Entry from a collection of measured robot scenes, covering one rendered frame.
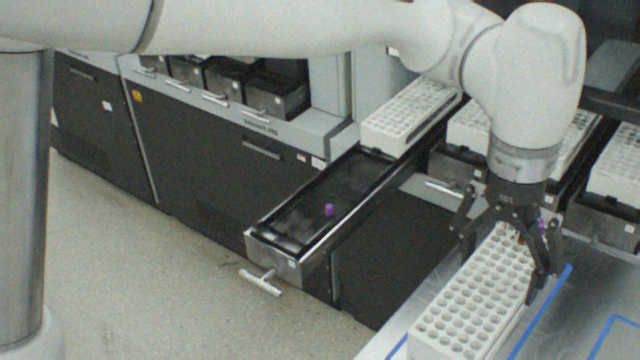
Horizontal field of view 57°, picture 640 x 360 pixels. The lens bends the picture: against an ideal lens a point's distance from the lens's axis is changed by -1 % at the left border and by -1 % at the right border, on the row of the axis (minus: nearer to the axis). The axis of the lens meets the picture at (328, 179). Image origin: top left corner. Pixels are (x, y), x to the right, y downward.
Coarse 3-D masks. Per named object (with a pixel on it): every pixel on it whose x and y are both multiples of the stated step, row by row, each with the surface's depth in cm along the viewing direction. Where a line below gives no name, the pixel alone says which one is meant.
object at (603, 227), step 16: (576, 192) 115; (576, 208) 113; (592, 208) 111; (608, 208) 110; (624, 208) 109; (576, 224) 115; (592, 224) 113; (608, 224) 111; (624, 224) 108; (592, 240) 112; (608, 240) 112; (624, 240) 110
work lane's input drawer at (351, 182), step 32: (352, 160) 127; (384, 160) 126; (416, 160) 129; (320, 192) 119; (352, 192) 119; (384, 192) 121; (256, 224) 110; (288, 224) 112; (320, 224) 111; (352, 224) 115; (256, 256) 111; (288, 256) 105; (320, 256) 109
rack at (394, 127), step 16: (416, 80) 142; (432, 80) 142; (400, 96) 136; (416, 96) 136; (432, 96) 136; (448, 96) 136; (384, 112) 132; (400, 112) 131; (416, 112) 130; (432, 112) 132; (368, 128) 126; (384, 128) 127; (400, 128) 126; (416, 128) 135; (368, 144) 128; (384, 144) 125; (400, 144) 124
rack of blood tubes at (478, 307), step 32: (480, 256) 92; (512, 256) 93; (448, 288) 87; (480, 288) 87; (512, 288) 87; (416, 320) 83; (448, 320) 84; (480, 320) 83; (512, 320) 86; (416, 352) 82; (448, 352) 78; (480, 352) 78
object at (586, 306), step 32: (448, 256) 101; (576, 256) 100; (608, 256) 99; (416, 288) 96; (544, 288) 94; (576, 288) 94; (608, 288) 94; (544, 320) 89; (576, 320) 89; (608, 320) 89; (384, 352) 86; (512, 352) 85; (544, 352) 85; (576, 352) 85; (608, 352) 84
